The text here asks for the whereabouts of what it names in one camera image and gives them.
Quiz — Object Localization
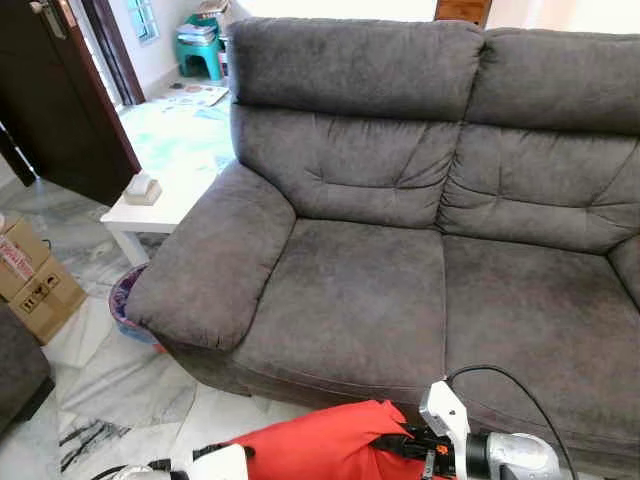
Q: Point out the red pillow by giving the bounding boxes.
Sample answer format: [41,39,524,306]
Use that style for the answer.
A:
[228,399,442,480]

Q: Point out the grey-brown suede two-seat sofa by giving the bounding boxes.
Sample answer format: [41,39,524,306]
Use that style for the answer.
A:
[124,17,640,478]

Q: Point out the printed floor mat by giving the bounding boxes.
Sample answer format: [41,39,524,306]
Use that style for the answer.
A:
[163,81,232,110]

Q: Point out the purple patterned basket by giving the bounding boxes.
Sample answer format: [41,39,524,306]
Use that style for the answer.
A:
[107,262,167,352]

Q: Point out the dark grey upholstered seat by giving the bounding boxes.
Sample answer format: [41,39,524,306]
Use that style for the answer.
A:
[0,304,57,438]

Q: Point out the white side table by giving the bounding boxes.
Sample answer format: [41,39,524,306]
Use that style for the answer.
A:
[100,163,218,267]

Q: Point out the brown cardboard box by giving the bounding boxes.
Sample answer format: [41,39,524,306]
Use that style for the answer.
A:
[0,214,89,347]

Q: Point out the beige tissue box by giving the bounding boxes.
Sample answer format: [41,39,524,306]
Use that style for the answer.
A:
[121,171,164,207]

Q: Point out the dark brown wooden door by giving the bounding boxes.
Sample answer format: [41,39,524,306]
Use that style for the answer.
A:
[0,0,142,208]

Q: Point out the teal plastic stool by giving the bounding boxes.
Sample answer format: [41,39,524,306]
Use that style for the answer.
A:
[177,38,227,82]

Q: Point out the stack of books and papers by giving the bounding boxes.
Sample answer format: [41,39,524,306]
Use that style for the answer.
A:
[177,0,233,46]

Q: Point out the brown wooden cabinet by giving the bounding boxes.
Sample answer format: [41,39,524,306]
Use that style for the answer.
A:
[434,0,494,29]

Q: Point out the louvred glass window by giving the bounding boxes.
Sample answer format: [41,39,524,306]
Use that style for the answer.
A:
[124,0,162,47]

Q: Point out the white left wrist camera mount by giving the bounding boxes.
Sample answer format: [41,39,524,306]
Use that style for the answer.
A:
[184,445,250,480]

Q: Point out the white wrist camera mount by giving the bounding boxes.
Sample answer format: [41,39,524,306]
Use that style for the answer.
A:
[419,379,472,478]
[184,445,250,480]

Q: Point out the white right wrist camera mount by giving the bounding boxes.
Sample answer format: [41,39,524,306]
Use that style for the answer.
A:
[419,379,472,478]

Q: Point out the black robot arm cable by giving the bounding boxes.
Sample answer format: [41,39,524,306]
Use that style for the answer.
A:
[444,364,582,480]

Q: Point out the metal door handle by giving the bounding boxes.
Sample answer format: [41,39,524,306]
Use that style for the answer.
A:
[29,0,78,42]

